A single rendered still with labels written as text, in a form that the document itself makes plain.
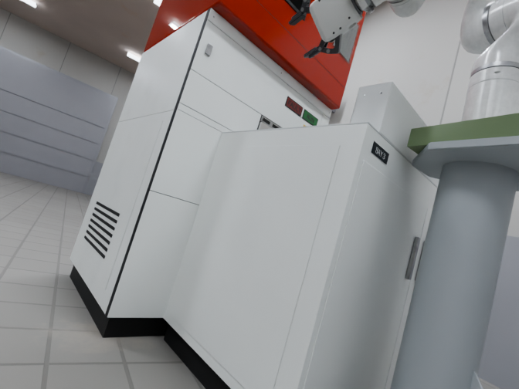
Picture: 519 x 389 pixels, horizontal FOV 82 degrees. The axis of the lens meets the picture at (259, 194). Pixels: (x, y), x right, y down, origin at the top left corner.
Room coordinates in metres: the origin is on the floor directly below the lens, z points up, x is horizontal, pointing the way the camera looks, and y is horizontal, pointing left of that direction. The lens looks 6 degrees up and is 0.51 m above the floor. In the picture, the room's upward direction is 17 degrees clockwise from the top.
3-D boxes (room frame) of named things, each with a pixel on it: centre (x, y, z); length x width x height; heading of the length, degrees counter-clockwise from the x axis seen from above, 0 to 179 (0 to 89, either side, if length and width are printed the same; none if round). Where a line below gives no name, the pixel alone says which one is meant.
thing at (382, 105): (0.94, -0.42, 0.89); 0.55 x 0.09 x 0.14; 131
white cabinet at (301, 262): (1.22, -0.36, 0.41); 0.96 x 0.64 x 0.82; 131
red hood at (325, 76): (1.53, 0.27, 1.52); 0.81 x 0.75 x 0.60; 131
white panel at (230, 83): (1.29, 0.06, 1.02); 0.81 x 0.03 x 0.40; 131
